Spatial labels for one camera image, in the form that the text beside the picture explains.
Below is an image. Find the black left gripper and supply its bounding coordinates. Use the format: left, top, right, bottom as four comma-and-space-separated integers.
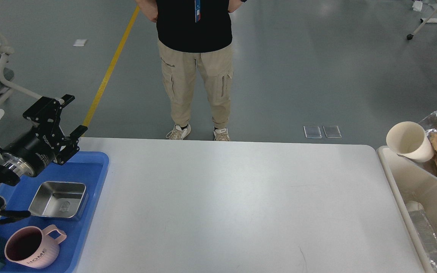
2, 94, 88, 177

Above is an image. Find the square stainless steel tray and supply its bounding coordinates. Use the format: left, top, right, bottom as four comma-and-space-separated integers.
29, 181, 88, 221

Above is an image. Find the pink ceramic mug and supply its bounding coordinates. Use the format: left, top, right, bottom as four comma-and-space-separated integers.
5, 224, 67, 268

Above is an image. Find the white paper cup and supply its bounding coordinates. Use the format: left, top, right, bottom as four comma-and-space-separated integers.
386, 121, 434, 162

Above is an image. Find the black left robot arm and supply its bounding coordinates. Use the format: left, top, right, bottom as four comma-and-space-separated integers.
0, 94, 87, 225

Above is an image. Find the person's right hand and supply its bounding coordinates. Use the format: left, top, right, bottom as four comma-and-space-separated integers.
135, 0, 158, 23

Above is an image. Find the person's left hand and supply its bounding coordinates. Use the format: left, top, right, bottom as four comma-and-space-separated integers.
228, 0, 247, 13

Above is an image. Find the person in black shirt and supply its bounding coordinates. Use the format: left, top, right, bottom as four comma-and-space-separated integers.
156, 0, 233, 141

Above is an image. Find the clear plastic floor plate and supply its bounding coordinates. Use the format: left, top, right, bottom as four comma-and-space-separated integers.
303, 126, 322, 139

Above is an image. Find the beige plastic bin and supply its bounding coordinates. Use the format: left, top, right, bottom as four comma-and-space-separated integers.
377, 146, 437, 273

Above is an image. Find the foil tray inside bin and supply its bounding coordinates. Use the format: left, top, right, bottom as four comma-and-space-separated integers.
406, 201, 437, 272

